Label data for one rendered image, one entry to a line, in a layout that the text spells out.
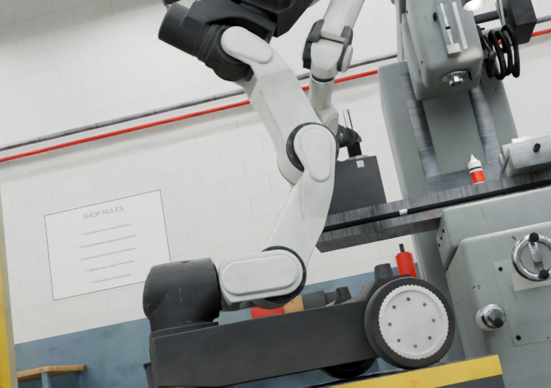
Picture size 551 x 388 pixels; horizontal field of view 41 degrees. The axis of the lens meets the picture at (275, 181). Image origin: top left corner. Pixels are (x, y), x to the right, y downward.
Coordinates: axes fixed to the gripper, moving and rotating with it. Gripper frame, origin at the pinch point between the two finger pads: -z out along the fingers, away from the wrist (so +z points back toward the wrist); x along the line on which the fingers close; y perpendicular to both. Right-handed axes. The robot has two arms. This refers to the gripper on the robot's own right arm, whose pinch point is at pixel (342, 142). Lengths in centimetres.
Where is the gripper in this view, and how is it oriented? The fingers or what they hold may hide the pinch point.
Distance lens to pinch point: 246.6
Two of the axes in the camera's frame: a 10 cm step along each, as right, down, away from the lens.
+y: 1.8, 9.5, -2.6
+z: -4.2, -1.6, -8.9
